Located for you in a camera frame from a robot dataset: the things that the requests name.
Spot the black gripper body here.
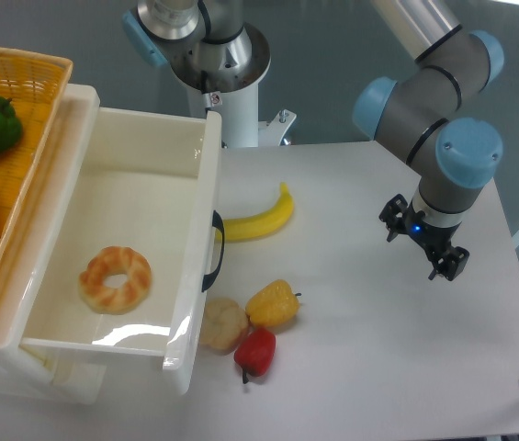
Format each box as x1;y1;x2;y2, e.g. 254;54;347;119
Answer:
398;196;459;262

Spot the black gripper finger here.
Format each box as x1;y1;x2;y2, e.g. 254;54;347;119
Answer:
378;194;409;243
427;245;469;281

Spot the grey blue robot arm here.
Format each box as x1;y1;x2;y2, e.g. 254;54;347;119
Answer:
122;1;504;280

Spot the white drawer cabinet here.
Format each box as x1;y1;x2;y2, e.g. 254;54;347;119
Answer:
0;84;105;404

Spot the yellow banana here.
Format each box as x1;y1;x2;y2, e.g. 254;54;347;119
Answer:
214;182;295;243

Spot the yellow bell pepper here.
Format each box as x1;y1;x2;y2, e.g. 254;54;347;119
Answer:
245;279;300;327

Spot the red bell pepper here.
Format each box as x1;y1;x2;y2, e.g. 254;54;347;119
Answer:
233;328;276;384

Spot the beige bread roll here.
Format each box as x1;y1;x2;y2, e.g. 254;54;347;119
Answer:
199;298;250;352

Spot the orange woven basket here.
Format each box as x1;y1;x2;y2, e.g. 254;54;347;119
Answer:
0;42;74;336

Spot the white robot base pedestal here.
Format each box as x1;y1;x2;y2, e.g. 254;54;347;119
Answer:
184;82;297;148

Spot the glazed ring donut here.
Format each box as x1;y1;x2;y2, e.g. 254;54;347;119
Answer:
78;246;152;315

